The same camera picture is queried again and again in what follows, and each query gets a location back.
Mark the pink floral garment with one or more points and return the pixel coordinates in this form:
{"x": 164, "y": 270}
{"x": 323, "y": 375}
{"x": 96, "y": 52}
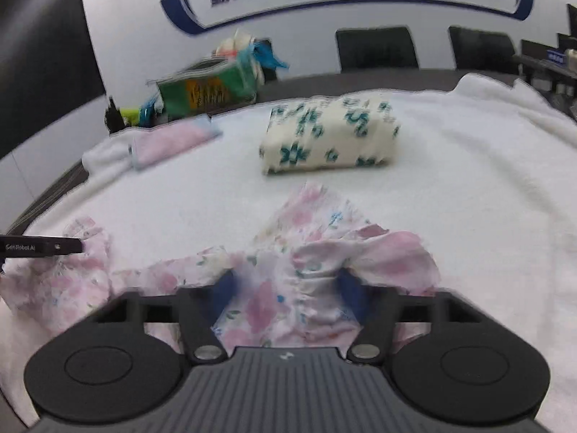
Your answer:
{"x": 286, "y": 297}

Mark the black office chair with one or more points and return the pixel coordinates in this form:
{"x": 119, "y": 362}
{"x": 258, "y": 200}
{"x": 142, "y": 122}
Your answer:
{"x": 483, "y": 50}
{"x": 391, "y": 46}

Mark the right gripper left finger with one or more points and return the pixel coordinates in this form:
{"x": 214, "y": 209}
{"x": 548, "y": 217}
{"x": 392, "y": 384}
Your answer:
{"x": 198, "y": 309}

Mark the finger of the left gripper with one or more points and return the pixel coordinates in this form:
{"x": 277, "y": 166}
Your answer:
{"x": 22, "y": 246}

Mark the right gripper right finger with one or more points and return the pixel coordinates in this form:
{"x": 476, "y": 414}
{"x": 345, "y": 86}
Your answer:
{"x": 377, "y": 310}

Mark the white towel table cover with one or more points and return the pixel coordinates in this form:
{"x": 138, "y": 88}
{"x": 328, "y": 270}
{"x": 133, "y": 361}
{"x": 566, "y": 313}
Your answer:
{"x": 485, "y": 175}

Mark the cream green floral folded cloth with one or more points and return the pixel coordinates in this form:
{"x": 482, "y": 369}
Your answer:
{"x": 329, "y": 132}

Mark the black pen holder items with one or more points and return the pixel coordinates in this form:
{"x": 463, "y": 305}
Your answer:
{"x": 117, "y": 119}

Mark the black wall screen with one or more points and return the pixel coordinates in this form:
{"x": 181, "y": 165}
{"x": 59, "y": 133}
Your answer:
{"x": 48, "y": 66}

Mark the pink folded cloth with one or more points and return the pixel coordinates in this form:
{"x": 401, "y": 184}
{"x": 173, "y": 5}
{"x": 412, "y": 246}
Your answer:
{"x": 171, "y": 139}

